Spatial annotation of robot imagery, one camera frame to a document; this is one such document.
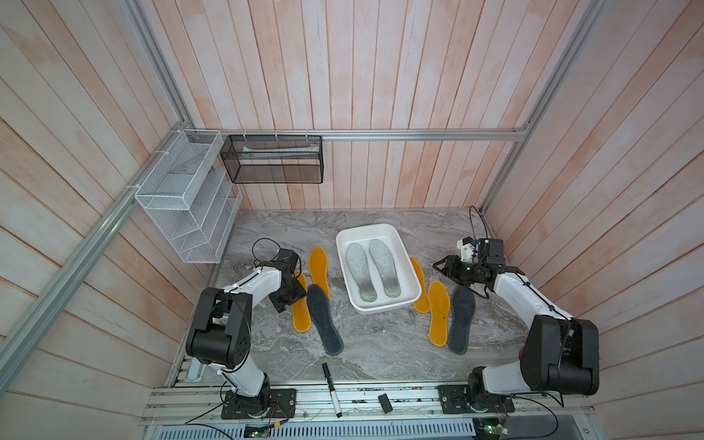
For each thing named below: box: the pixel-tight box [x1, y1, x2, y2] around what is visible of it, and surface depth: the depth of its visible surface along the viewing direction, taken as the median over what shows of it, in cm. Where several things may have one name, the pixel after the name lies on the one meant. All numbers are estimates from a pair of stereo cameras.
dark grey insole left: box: [306, 284, 344, 356], surface depth 90 cm
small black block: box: [377, 393, 394, 415], surface depth 75 cm
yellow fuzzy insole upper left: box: [308, 245, 330, 298], surface depth 103 cm
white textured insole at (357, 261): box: [345, 242, 377, 303], surface depth 101 cm
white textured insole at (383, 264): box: [368, 238, 401, 298], surface depth 103 cm
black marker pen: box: [321, 362, 342, 418], surface depth 76 cm
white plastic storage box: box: [335, 223, 422, 315], surface depth 102 cm
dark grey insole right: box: [447, 285, 476, 355], surface depth 90 cm
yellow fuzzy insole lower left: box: [291, 270, 312, 333], surface depth 91 cm
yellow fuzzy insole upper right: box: [409, 255, 431, 314], surface depth 94 cm
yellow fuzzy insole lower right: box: [428, 280, 451, 348], surface depth 92 cm
